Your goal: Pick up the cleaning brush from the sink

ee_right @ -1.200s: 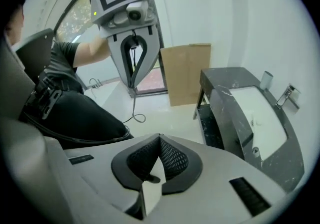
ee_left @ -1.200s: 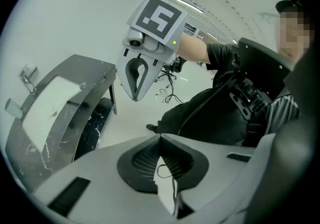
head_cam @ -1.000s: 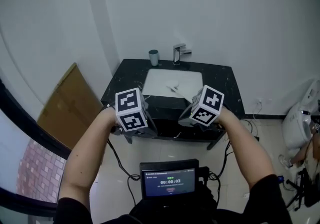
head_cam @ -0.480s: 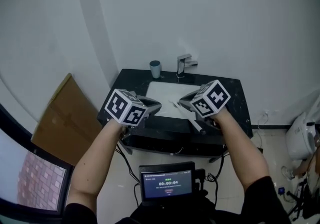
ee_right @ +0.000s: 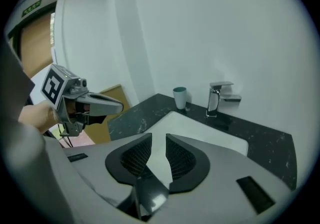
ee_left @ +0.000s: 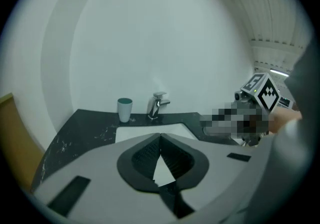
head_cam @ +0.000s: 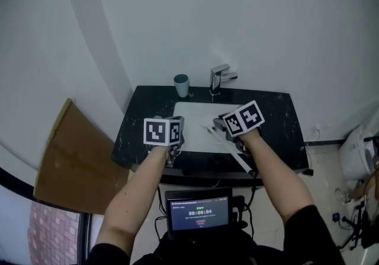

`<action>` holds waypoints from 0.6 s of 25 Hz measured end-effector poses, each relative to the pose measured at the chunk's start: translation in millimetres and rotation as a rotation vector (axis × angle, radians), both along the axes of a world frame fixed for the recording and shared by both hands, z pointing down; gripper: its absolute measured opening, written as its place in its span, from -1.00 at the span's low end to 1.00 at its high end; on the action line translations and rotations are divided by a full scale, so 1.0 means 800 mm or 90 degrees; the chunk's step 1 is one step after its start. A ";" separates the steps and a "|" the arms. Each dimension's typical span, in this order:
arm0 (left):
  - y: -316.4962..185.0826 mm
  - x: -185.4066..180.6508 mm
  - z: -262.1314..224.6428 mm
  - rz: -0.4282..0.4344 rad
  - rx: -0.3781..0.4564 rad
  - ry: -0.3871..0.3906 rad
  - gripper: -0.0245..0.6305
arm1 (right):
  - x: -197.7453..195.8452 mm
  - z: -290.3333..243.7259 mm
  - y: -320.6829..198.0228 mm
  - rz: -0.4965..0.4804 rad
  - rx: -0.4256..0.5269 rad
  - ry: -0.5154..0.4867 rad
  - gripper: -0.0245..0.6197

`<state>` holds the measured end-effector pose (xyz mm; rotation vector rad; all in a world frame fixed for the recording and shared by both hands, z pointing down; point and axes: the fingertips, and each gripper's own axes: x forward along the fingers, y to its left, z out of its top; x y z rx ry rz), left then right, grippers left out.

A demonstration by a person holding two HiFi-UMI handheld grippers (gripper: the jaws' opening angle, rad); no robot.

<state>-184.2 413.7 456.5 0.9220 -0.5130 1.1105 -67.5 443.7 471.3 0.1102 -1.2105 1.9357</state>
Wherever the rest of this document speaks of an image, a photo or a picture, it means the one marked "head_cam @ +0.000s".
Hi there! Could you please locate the black marble vanity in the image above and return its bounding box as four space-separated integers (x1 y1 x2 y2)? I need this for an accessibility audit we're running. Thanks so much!
111 85 309 187

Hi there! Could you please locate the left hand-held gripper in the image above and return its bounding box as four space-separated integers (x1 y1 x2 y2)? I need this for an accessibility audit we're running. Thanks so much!
143 115 186 168

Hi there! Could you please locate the black cable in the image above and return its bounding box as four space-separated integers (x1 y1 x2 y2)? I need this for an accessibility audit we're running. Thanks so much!
153 185 170 240
241 170 259 237

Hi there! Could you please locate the white long-handled brush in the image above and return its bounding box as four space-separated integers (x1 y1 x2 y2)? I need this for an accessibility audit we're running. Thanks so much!
200 123 256 176

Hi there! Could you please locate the person's right forearm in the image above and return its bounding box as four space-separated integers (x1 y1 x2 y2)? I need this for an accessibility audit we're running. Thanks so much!
236 130 315 225

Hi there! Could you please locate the chrome faucet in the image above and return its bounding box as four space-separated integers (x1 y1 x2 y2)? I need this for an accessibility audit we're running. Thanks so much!
208 63 239 97

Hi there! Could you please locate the window with black frame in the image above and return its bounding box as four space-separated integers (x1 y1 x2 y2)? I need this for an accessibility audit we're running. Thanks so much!
27 200 93 265

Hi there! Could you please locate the white sink basin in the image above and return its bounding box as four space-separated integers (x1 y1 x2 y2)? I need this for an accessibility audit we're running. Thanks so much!
172 101 247 154

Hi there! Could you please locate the person's black shirt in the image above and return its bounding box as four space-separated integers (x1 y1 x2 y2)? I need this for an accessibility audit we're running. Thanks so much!
85 204 346 265

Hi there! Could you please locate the person's left forearm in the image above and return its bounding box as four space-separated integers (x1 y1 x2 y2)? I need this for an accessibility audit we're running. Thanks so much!
94 144 170 248

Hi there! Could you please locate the brown cardboard sheet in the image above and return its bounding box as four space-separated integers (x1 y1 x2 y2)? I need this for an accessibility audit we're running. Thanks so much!
33 97 131 216

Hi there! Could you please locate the white toilet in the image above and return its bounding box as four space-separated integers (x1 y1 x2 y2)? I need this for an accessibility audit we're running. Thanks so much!
338 114 379 182

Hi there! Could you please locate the white cup with dark rim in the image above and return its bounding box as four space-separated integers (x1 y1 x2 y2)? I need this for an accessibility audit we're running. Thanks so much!
173 74 190 98

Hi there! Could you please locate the chest-mounted timer screen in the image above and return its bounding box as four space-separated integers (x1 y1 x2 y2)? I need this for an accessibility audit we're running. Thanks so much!
164 188 233 240

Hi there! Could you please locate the black tripod stand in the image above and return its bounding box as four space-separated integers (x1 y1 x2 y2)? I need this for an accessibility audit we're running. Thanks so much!
340 200 370 250

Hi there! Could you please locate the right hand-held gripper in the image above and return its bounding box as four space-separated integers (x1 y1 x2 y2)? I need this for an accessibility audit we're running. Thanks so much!
212 100 265 155

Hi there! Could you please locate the black monitor mount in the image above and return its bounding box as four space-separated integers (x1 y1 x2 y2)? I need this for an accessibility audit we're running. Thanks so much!
232 195 248 229

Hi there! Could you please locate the white wall cable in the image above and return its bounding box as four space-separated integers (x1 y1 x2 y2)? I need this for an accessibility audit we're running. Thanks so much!
304 125 324 148

